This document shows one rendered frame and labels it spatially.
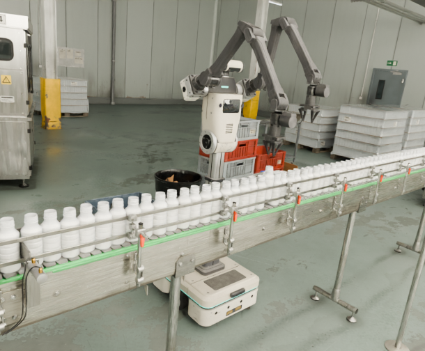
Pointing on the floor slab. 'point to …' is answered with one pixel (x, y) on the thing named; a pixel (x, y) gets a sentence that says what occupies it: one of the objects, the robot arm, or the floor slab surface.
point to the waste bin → (175, 180)
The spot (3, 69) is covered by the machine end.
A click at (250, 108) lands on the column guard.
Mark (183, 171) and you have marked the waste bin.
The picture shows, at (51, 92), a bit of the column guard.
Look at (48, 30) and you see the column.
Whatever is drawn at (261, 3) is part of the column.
